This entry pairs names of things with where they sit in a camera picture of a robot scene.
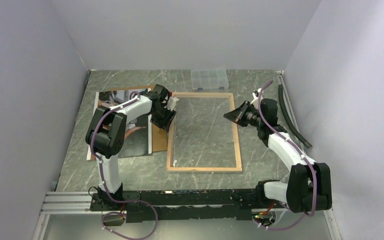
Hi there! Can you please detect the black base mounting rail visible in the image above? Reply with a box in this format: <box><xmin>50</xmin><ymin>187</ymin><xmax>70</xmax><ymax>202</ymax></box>
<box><xmin>89</xmin><ymin>188</ymin><xmax>281</xmax><ymax>223</ymax></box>

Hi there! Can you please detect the black foam tube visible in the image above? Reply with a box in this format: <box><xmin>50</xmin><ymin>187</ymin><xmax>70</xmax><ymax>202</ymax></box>
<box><xmin>278</xmin><ymin>84</ymin><xmax>312</xmax><ymax>149</ymax></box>

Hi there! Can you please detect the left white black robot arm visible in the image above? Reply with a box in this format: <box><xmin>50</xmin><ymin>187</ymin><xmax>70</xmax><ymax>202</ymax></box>
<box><xmin>85</xmin><ymin>84</ymin><xmax>179</xmax><ymax>210</ymax></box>

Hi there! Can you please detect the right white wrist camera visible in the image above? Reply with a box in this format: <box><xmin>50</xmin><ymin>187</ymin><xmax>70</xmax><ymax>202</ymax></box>
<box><xmin>251</xmin><ymin>88</ymin><xmax>262</xmax><ymax>104</ymax></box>

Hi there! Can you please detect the aluminium extrusion rail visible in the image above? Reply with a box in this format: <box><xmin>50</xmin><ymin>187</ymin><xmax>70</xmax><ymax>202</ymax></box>
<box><xmin>40</xmin><ymin>191</ymin><xmax>93</xmax><ymax>215</ymax></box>

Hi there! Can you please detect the brown backing board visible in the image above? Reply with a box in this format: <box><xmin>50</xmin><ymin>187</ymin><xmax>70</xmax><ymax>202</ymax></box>
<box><xmin>111</xmin><ymin>84</ymin><xmax>168</xmax><ymax>152</ymax></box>

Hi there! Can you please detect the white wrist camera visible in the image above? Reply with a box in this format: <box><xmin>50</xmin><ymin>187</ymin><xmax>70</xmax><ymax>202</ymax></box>
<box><xmin>166</xmin><ymin>92</ymin><xmax>179</xmax><ymax>111</ymax></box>
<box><xmin>251</xmin><ymin>88</ymin><xmax>262</xmax><ymax>104</ymax></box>

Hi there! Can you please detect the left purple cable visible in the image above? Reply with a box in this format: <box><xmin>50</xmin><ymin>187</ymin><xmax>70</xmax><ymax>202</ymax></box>
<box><xmin>89</xmin><ymin>92</ymin><xmax>159</xmax><ymax>240</ymax></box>

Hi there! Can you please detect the printed photo poster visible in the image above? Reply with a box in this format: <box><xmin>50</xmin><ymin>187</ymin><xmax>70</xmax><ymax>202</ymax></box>
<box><xmin>94</xmin><ymin>88</ymin><xmax>152</xmax><ymax>159</ymax></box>

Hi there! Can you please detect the white wooden picture frame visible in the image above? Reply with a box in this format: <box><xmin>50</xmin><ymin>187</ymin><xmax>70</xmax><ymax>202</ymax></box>
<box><xmin>166</xmin><ymin>92</ymin><xmax>243</xmax><ymax>173</ymax></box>

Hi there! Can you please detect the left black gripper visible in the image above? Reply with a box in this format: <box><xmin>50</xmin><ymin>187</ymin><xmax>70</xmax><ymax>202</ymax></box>
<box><xmin>150</xmin><ymin>104</ymin><xmax>176</xmax><ymax>132</ymax></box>

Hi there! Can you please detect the clear plastic organizer box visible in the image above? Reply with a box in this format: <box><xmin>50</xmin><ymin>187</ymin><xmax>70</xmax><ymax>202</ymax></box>
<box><xmin>191</xmin><ymin>68</ymin><xmax>229</xmax><ymax>92</ymax></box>

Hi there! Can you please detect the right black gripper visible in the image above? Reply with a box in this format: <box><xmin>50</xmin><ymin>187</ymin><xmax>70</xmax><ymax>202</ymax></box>
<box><xmin>224</xmin><ymin>100</ymin><xmax>264</xmax><ymax>128</ymax></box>

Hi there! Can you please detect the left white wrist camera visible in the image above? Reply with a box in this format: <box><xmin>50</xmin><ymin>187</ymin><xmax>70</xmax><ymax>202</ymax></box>
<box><xmin>166</xmin><ymin>92</ymin><xmax>179</xmax><ymax>111</ymax></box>

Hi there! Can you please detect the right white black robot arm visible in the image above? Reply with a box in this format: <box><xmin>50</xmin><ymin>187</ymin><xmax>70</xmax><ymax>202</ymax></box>
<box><xmin>223</xmin><ymin>98</ymin><xmax>332</xmax><ymax>214</ymax></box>

